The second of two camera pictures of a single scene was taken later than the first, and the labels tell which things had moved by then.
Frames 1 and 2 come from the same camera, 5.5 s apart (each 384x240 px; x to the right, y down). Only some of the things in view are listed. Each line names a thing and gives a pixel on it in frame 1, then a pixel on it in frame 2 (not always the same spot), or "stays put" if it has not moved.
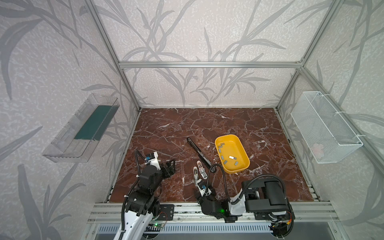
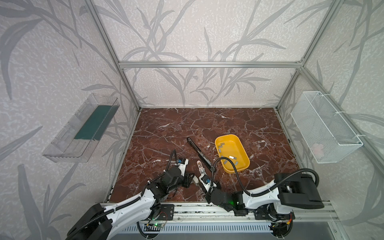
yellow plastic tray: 232,153 stays put
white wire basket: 328,135 stays put
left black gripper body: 163,168 -> 184,179
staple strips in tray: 236,163 stays put
